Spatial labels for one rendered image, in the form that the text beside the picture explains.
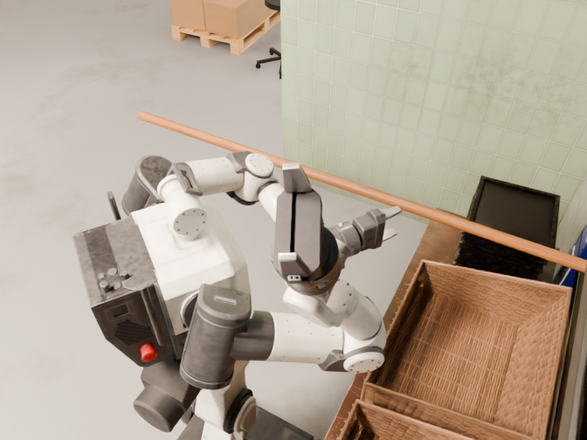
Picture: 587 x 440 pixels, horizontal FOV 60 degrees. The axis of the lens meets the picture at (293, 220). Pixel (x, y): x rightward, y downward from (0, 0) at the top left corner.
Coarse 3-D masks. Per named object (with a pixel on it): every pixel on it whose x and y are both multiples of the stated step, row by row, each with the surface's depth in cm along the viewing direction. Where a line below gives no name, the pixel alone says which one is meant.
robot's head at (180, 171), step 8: (176, 168) 96; (184, 168) 97; (168, 176) 96; (176, 176) 95; (184, 176) 98; (192, 176) 96; (184, 184) 92; (192, 184) 95; (184, 192) 92; (192, 192) 92; (200, 192) 93
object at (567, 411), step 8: (584, 280) 91; (584, 288) 89; (584, 296) 88; (584, 304) 86; (584, 312) 85; (584, 320) 83; (576, 328) 84; (576, 336) 83; (576, 344) 82; (576, 352) 80; (576, 360) 79; (576, 368) 77; (568, 376) 79; (576, 376) 76; (568, 384) 77; (576, 384) 75; (568, 392) 76; (568, 400) 75; (568, 408) 73; (568, 416) 72; (568, 424) 71; (560, 432) 72; (568, 432) 70
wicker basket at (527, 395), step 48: (432, 288) 189; (528, 288) 167; (432, 336) 177; (480, 336) 177; (528, 336) 168; (384, 384) 164; (432, 384) 164; (480, 384) 164; (528, 384) 149; (480, 432) 136; (528, 432) 134
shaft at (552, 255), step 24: (144, 120) 168; (168, 120) 164; (216, 144) 157; (240, 144) 154; (312, 168) 146; (360, 192) 140; (384, 192) 138; (432, 216) 133; (504, 240) 126; (576, 264) 120
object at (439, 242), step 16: (432, 224) 217; (432, 240) 210; (448, 240) 210; (416, 256) 204; (432, 256) 204; (448, 256) 204; (544, 272) 198; (400, 288) 193; (400, 304) 188; (384, 320) 182; (416, 336) 178; (496, 336) 178; (464, 352) 174; (384, 368) 169; (448, 368) 169; (352, 384) 165; (352, 400) 161; (464, 400) 161; (496, 400) 161; (336, 416) 158; (336, 432) 154
